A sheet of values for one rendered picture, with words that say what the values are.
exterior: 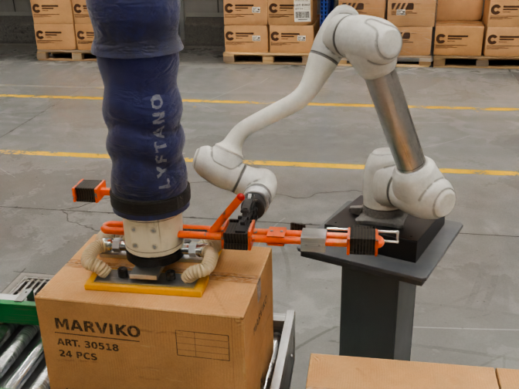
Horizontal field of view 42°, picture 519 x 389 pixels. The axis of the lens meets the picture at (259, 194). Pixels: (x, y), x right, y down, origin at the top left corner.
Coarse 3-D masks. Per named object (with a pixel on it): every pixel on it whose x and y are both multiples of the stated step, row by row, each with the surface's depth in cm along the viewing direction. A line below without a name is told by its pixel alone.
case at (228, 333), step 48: (48, 288) 192; (240, 288) 190; (48, 336) 193; (96, 336) 189; (144, 336) 186; (192, 336) 182; (240, 336) 179; (96, 384) 196; (144, 384) 192; (192, 384) 189; (240, 384) 185
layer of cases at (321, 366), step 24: (312, 360) 224; (336, 360) 224; (360, 360) 224; (384, 360) 223; (312, 384) 213; (336, 384) 213; (360, 384) 212; (384, 384) 212; (408, 384) 212; (432, 384) 212; (456, 384) 212; (480, 384) 211; (504, 384) 211
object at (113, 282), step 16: (112, 272) 195; (128, 272) 194; (176, 272) 195; (96, 288) 190; (112, 288) 189; (128, 288) 188; (144, 288) 188; (160, 288) 187; (176, 288) 187; (192, 288) 187
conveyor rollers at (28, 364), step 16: (0, 336) 241; (16, 336) 241; (32, 336) 244; (16, 352) 233; (32, 352) 231; (0, 368) 224; (16, 368) 224; (32, 368) 226; (272, 368) 220; (16, 384) 217; (32, 384) 216; (48, 384) 218
